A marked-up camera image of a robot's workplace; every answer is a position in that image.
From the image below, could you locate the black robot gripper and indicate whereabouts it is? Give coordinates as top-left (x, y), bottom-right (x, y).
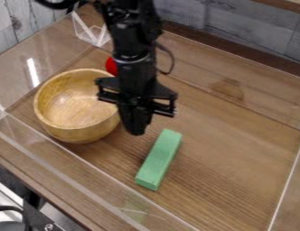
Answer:
top-left (93, 58), bottom-right (178, 135)

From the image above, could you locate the green rectangular block stick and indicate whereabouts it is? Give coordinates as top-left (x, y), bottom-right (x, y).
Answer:
top-left (134, 129), bottom-right (182, 190)

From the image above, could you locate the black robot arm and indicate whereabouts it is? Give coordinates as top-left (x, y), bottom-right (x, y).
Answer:
top-left (92, 0), bottom-right (178, 135)

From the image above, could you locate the brown wooden bowl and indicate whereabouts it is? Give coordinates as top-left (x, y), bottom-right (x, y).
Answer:
top-left (32, 69), bottom-right (119, 143)

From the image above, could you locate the red plush radish toy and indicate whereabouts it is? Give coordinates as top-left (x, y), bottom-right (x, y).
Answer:
top-left (106, 57), bottom-right (118, 76)

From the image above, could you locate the black stand under table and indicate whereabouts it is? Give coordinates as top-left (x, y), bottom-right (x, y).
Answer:
top-left (0, 198), bottom-right (65, 231)

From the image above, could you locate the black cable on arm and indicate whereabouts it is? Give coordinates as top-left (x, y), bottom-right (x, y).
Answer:
top-left (154, 43), bottom-right (175, 76)

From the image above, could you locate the clear acrylic corner bracket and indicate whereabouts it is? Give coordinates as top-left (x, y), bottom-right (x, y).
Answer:
top-left (71, 12), bottom-right (111, 47)

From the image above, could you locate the clear acrylic tray wall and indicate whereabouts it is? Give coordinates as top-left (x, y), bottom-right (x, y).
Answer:
top-left (0, 110), bottom-right (198, 231)

